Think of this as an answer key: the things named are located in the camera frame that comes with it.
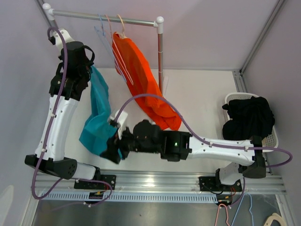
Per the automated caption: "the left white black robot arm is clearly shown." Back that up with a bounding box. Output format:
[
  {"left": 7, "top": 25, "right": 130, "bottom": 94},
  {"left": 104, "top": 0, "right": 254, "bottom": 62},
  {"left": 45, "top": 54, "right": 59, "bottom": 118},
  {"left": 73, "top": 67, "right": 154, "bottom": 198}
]
[{"left": 24, "top": 41, "right": 101, "bottom": 189}]

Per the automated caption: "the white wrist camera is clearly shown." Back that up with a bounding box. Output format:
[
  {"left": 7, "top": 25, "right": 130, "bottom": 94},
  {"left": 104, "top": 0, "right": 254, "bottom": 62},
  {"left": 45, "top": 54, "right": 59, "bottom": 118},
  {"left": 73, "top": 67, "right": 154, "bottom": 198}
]
[
  {"left": 109, "top": 110, "right": 128, "bottom": 140},
  {"left": 48, "top": 28, "right": 74, "bottom": 51}
]

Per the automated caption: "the wooden hanger on floor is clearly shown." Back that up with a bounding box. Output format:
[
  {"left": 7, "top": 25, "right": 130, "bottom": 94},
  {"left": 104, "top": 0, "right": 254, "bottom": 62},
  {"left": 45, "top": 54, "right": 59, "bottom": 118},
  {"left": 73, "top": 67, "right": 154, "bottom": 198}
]
[{"left": 263, "top": 213, "right": 287, "bottom": 226}]

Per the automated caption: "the black t shirt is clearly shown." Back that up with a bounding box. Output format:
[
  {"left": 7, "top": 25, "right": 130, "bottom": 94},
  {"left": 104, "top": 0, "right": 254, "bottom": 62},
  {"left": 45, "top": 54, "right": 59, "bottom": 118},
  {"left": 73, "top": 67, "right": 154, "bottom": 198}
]
[{"left": 222, "top": 97, "right": 275, "bottom": 140}]

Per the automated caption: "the orange t shirt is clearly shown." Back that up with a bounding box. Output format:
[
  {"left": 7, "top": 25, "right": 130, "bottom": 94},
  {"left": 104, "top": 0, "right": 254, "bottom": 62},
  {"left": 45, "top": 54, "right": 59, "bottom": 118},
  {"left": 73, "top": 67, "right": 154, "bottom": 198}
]
[{"left": 113, "top": 32, "right": 182, "bottom": 130}]

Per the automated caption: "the teal t shirt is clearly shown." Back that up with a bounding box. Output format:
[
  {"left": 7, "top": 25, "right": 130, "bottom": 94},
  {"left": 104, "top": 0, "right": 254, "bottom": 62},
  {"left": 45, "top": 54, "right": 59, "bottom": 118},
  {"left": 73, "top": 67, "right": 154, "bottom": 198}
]
[{"left": 79, "top": 66, "right": 117, "bottom": 156}]

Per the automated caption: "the metal clothes rack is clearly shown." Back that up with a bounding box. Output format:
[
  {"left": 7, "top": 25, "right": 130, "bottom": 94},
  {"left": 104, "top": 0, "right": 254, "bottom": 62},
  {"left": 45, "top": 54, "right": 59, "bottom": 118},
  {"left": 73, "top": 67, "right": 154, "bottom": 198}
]
[{"left": 40, "top": 2, "right": 164, "bottom": 93}]

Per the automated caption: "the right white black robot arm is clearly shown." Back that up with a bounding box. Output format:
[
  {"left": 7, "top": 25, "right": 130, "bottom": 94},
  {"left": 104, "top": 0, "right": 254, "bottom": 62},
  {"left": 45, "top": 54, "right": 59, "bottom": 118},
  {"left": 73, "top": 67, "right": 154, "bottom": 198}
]
[{"left": 100, "top": 120, "right": 266, "bottom": 191}]

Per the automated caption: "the pink wire hanger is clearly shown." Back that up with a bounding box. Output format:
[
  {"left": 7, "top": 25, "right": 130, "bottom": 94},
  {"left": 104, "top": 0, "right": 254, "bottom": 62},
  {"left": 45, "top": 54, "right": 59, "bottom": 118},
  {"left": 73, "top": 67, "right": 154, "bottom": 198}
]
[{"left": 105, "top": 15, "right": 134, "bottom": 85}]

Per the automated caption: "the aluminium mounting rail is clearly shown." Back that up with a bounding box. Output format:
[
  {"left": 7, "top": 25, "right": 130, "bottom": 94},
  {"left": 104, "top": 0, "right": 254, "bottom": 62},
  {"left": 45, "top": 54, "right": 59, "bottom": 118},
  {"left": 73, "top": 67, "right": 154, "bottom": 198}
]
[{"left": 30, "top": 150, "right": 287, "bottom": 203}]

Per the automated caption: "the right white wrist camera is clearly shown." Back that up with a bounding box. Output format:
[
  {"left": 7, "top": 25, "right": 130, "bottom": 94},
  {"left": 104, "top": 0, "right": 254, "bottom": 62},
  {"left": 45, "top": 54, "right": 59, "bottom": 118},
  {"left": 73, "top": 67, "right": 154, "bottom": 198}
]
[{"left": 109, "top": 110, "right": 128, "bottom": 140}]

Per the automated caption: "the pink hanger on floor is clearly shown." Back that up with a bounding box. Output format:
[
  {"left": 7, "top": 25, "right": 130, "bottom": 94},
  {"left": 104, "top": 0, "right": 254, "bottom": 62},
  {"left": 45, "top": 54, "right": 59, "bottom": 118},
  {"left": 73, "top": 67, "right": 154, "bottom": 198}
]
[{"left": 214, "top": 203, "right": 230, "bottom": 226}]

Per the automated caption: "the blue hanger on floor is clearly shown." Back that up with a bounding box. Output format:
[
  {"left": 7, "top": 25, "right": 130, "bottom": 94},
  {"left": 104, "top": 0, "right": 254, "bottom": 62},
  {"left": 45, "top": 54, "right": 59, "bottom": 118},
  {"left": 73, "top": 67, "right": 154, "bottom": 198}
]
[{"left": 230, "top": 193, "right": 254, "bottom": 226}]

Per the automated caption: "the beige wooden hanger right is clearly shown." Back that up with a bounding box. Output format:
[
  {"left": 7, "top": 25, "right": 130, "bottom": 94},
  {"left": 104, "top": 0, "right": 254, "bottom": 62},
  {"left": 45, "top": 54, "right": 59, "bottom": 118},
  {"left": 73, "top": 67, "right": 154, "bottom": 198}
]
[{"left": 117, "top": 14, "right": 127, "bottom": 39}]

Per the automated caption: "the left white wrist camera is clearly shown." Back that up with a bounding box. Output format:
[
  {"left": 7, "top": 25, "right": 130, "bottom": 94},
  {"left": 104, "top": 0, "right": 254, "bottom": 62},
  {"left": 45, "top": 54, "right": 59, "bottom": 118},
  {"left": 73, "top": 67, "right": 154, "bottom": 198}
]
[{"left": 48, "top": 28, "right": 74, "bottom": 51}]

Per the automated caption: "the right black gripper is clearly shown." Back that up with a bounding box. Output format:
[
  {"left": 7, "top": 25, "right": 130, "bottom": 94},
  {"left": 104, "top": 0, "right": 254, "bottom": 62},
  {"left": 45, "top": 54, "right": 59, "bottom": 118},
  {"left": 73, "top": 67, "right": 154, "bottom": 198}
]
[{"left": 100, "top": 122, "right": 160, "bottom": 165}]

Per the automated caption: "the white plastic basket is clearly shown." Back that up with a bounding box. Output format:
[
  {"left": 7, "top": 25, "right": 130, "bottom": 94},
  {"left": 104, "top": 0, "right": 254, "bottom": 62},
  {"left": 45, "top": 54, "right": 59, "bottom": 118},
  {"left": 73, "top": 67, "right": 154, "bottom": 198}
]
[{"left": 224, "top": 92, "right": 279, "bottom": 148}]

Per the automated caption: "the light blue wire hanger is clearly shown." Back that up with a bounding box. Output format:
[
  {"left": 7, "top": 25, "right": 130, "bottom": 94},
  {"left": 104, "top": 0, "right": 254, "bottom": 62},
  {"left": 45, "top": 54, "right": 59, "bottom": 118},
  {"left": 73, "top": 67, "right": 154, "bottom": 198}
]
[{"left": 94, "top": 14, "right": 126, "bottom": 82}]

